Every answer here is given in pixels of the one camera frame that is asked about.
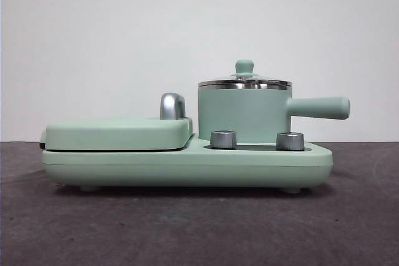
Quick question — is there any green steamer pot with handle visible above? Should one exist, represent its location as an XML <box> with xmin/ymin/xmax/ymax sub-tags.
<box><xmin>198</xmin><ymin>84</ymin><xmax>350</xmax><ymax>141</ymax></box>

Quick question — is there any silver control knob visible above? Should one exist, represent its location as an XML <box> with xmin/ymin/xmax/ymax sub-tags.
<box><xmin>276</xmin><ymin>131</ymin><xmax>304</xmax><ymax>151</ymax></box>
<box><xmin>210</xmin><ymin>130</ymin><xmax>237</xmax><ymax>148</ymax></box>

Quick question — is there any glass pot lid green knob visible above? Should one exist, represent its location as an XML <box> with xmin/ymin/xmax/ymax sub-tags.
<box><xmin>198</xmin><ymin>59</ymin><xmax>294</xmax><ymax>88</ymax></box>

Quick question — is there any mint green breakfast maker base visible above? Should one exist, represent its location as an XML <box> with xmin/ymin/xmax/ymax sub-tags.
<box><xmin>42</xmin><ymin>133</ymin><xmax>334</xmax><ymax>192</ymax></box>

